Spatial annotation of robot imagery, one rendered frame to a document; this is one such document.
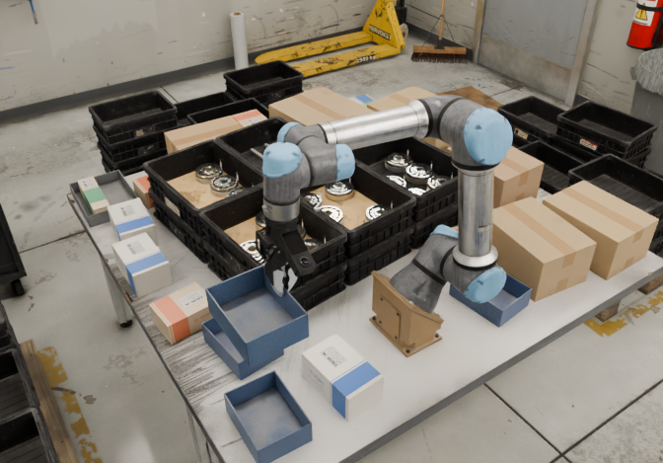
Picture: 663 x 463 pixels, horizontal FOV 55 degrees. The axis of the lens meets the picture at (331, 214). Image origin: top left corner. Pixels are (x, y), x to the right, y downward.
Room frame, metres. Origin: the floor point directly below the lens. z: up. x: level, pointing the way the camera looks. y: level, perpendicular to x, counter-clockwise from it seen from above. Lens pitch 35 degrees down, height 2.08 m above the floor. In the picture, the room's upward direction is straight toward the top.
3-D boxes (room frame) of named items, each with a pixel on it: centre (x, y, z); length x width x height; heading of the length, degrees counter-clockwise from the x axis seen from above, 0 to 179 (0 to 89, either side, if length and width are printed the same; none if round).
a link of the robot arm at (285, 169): (1.09, 0.10, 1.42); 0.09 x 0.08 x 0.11; 117
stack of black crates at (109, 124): (3.13, 1.07, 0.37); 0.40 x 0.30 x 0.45; 124
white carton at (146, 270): (1.62, 0.63, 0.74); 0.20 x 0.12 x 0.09; 35
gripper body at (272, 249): (1.09, 0.11, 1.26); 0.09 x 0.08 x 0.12; 32
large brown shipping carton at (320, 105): (2.45, 0.02, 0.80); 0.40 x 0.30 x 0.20; 41
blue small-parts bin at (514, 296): (1.49, -0.50, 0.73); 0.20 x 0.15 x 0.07; 40
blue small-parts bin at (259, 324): (1.02, 0.17, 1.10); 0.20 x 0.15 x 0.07; 33
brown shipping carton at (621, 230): (1.76, -0.91, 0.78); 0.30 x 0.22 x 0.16; 34
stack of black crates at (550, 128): (3.24, -1.19, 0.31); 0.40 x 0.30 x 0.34; 33
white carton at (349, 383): (1.14, -0.03, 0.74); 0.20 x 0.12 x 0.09; 38
